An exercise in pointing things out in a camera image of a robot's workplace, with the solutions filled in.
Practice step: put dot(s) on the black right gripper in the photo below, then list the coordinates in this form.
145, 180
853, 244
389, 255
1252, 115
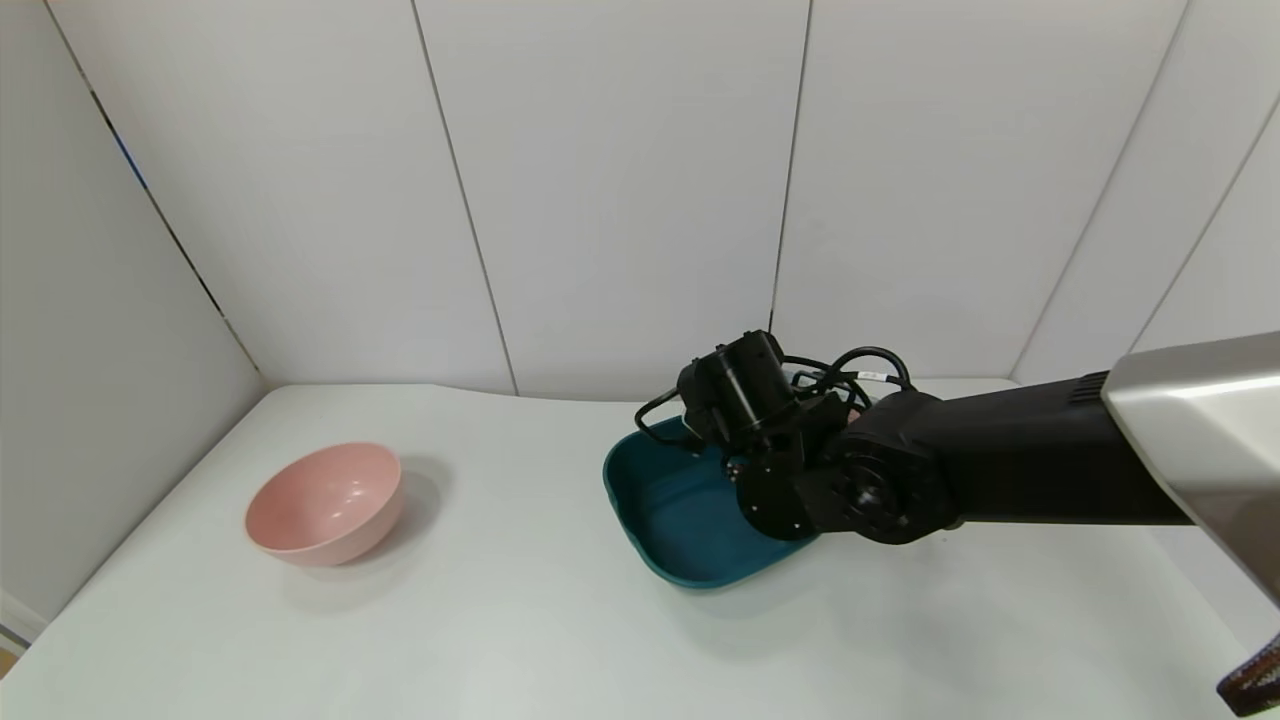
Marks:
745, 395

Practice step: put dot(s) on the pink round bowl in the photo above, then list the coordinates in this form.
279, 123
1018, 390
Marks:
340, 530

